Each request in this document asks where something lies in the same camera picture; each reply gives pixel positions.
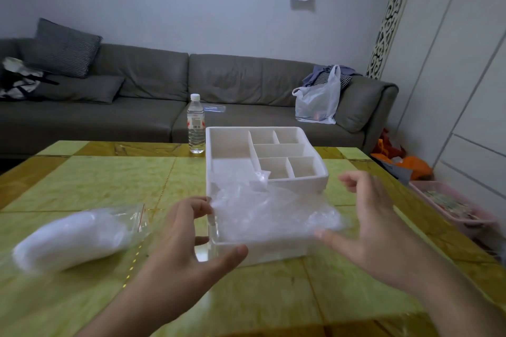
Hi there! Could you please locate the pink plastic basket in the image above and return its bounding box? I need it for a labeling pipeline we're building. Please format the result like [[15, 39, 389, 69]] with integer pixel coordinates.
[[409, 180, 498, 237]]

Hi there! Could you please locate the striped grey cushion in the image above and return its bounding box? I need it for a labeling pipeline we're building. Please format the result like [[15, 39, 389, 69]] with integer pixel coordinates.
[[17, 18, 103, 79]]

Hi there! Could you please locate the clear bag of white cotton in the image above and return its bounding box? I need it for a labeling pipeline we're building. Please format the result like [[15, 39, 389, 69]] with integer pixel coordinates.
[[0, 204, 153, 276]]

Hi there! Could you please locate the grey fabric sofa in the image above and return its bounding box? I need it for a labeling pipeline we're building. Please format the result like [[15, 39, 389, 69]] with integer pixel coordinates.
[[0, 38, 399, 160]]

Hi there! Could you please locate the person's left hand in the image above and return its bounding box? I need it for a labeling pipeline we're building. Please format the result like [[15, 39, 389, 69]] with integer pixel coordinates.
[[136, 196, 249, 310]]

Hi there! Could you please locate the pile of items in basket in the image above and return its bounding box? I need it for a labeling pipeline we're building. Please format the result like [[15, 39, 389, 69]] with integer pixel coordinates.
[[424, 189, 481, 221]]

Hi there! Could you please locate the orange bag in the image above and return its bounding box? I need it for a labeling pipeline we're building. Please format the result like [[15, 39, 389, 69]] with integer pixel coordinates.
[[371, 128, 434, 184]]

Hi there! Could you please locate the person's right forearm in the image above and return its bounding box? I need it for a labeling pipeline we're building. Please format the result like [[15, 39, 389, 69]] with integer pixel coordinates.
[[407, 252, 506, 337]]

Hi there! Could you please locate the white cabinet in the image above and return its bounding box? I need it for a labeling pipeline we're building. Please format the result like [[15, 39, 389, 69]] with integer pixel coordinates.
[[381, 0, 506, 227]]

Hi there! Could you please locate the white compartment organizer box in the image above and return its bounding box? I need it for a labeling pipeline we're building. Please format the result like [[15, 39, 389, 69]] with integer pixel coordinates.
[[205, 126, 330, 269]]

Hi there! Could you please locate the plain grey cushion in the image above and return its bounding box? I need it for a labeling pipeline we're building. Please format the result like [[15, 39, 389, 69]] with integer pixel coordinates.
[[33, 74, 125, 105]]

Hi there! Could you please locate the person's left forearm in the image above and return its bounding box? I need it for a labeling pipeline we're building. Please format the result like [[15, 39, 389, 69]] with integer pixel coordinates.
[[74, 270, 176, 337]]

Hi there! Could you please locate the white carved screen panel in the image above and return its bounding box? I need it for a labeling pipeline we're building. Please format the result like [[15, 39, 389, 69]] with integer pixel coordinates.
[[365, 0, 422, 80]]

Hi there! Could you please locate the clear plastic water bottle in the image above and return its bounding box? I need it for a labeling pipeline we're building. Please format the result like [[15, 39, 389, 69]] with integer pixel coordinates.
[[187, 93, 206, 154]]

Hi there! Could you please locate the clear crumpled plastic wrap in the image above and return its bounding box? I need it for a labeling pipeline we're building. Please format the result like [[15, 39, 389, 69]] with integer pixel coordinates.
[[209, 158, 349, 243]]

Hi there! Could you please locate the white plastic shopping bag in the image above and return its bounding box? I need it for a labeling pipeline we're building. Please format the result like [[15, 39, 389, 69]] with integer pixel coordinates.
[[292, 65, 342, 125]]

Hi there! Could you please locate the person's right hand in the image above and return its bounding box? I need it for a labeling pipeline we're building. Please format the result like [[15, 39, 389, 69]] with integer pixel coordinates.
[[314, 170, 430, 295]]

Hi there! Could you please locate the pile of blue clothes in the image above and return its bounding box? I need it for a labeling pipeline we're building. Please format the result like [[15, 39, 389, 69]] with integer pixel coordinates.
[[302, 65, 363, 91]]

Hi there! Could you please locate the black and white tote bag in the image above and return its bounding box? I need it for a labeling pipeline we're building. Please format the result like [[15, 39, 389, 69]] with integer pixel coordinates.
[[0, 57, 60, 103]]

